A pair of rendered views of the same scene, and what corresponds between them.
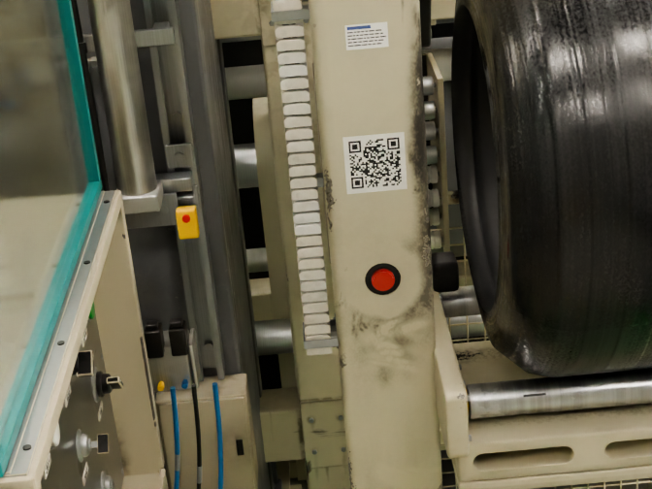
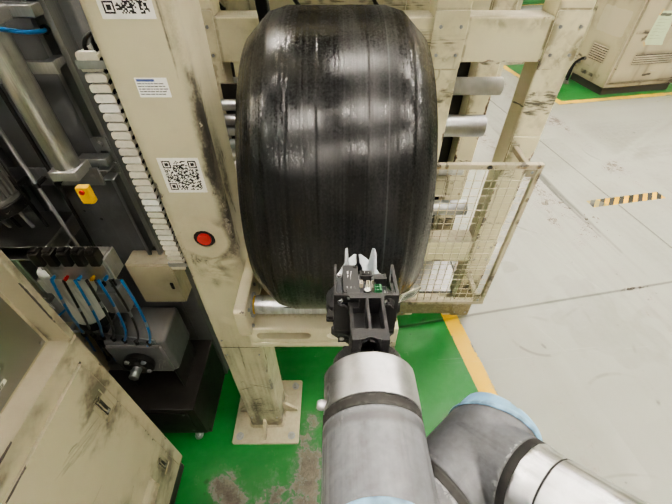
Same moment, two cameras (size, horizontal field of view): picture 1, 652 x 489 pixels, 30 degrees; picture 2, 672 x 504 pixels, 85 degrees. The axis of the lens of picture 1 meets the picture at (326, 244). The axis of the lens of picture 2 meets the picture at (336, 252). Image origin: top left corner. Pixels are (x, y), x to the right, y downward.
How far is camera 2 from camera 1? 90 cm
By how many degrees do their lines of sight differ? 20
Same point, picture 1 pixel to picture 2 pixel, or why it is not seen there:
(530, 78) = (250, 143)
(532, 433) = (288, 324)
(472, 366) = not seen: hidden behind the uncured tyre
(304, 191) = (143, 187)
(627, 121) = (319, 189)
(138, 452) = (51, 332)
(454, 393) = (238, 310)
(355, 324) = (193, 259)
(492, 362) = not seen: hidden behind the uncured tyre
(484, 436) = (263, 323)
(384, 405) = (219, 294)
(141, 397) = (37, 310)
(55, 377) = not seen: outside the picture
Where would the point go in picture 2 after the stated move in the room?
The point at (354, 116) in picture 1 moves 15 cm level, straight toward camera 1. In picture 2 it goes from (160, 145) to (121, 195)
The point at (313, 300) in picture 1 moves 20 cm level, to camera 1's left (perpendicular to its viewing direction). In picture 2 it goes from (167, 244) to (78, 244)
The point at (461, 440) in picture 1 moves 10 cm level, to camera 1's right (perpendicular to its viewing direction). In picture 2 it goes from (245, 330) to (289, 330)
